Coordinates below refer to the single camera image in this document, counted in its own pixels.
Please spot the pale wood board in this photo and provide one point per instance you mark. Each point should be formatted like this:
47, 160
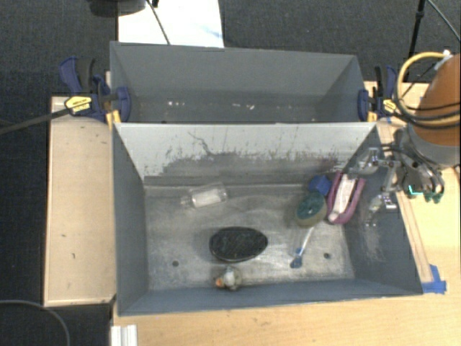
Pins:
79, 200

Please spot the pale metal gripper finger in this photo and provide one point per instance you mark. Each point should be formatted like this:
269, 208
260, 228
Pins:
367, 166
388, 202

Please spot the blue and clear toothbrush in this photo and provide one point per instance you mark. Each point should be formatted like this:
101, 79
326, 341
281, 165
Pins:
302, 247

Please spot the grey metal bin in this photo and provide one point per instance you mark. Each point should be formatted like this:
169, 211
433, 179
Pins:
230, 85

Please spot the green round sponge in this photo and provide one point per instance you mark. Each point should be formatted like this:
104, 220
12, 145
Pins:
310, 209

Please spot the blue small block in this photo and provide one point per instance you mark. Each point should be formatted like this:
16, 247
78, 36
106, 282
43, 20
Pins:
320, 184

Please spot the clear glass jar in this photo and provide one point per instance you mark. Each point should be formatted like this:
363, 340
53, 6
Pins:
206, 196

